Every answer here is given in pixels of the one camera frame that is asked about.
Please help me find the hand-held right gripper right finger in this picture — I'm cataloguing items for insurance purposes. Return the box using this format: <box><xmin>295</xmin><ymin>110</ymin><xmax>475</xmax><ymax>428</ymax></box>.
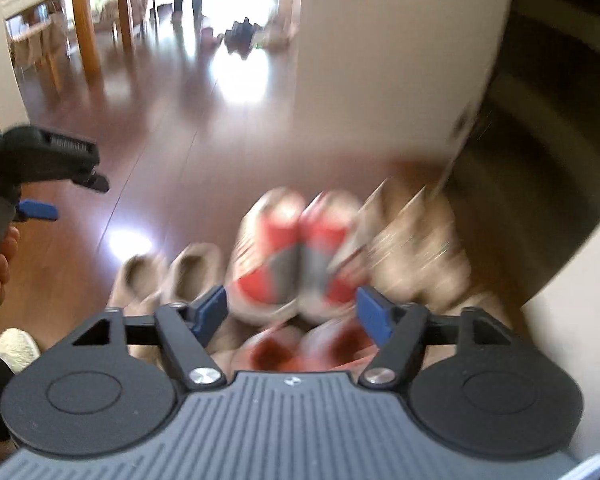
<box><xmin>356</xmin><ymin>286</ymin><xmax>513</xmax><ymax>390</ymax></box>

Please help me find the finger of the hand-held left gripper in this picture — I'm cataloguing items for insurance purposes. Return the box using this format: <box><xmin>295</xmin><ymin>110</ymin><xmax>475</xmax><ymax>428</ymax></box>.
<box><xmin>12</xmin><ymin>200</ymin><xmax>60</xmax><ymax>222</ymax></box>
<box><xmin>0</xmin><ymin>127</ymin><xmax>111</xmax><ymax>193</ymax></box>

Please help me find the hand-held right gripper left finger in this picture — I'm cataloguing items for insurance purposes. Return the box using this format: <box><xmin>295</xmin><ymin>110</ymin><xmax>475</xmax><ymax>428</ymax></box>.
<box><xmin>72</xmin><ymin>285</ymin><xmax>228</xmax><ymax>391</ymax></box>

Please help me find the white mesh sneaker pink lining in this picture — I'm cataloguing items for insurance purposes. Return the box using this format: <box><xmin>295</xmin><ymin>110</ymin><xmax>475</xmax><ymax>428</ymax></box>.
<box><xmin>300</xmin><ymin>320</ymin><xmax>381</xmax><ymax>373</ymax></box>

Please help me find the cream patent loafer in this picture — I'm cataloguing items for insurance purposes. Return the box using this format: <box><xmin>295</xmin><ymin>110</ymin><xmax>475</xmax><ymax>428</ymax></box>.
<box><xmin>109</xmin><ymin>254</ymin><xmax>171</xmax><ymax>311</ymax></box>
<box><xmin>167</xmin><ymin>242</ymin><xmax>227</xmax><ymax>306</ymax></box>

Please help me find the person's left hand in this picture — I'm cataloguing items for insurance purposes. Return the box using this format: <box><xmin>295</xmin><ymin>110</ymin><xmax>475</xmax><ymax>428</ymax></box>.
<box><xmin>0</xmin><ymin>225</ymin><xmax>21</xmax><ymax>313</ymax></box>

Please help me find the brown fur-lined buckle shoe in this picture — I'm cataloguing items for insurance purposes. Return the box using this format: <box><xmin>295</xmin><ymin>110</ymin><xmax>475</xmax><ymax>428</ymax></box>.
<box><xmin>362</xmin><ymin>180</ymin><xmax>421</xmax><ymax>306</ymax></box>
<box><xmin>410</xmin><ymin>195</ymin><xmax>473</xmax><ymax>313</ymax></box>

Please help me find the red white canvas sneaker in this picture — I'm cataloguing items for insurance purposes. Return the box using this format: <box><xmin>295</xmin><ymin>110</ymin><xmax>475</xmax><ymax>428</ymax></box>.
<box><xmin>297</xmin><ymin>190</ymin><xmax>368</xmax><ymax>323</ymax></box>
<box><xmin>227</xmin><ymin>187</ymin><xmax>308</xmax><ymax>326</ymax></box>

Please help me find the wooden chair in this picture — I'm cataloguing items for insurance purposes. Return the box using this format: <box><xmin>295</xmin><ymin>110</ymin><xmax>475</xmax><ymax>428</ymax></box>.
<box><xmin>7</xmin><ymin>10</ymin><xmax>73</xmax><ymax>93</ymax></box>

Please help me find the fluffy cream slipper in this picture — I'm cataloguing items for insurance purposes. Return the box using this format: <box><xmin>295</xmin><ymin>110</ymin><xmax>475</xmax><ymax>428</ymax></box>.
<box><xmin>0</xmin><ymin>327</ymin><xmax>42</xmax><ymax>375</ymax></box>

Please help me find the black floor object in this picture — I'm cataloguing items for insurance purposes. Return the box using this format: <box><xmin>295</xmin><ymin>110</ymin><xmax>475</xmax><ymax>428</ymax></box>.
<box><xmin>224</xmin><ymin>19</ymin><xmax>261</xmax><ymax>53</ymax></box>

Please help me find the white cabinet door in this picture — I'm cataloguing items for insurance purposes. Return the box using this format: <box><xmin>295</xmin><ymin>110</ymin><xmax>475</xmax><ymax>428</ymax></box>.
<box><xmin>295</xmin><ymin>0</ymin><xmax>523</xmax><ymax>161</ymax></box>

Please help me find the shoe cabinet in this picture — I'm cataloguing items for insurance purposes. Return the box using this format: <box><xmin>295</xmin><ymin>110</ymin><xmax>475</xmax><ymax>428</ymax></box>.
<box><xmin>440</xmin><ymin>0</ymin><xmax>600</xmax><ymax>466</ymax></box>

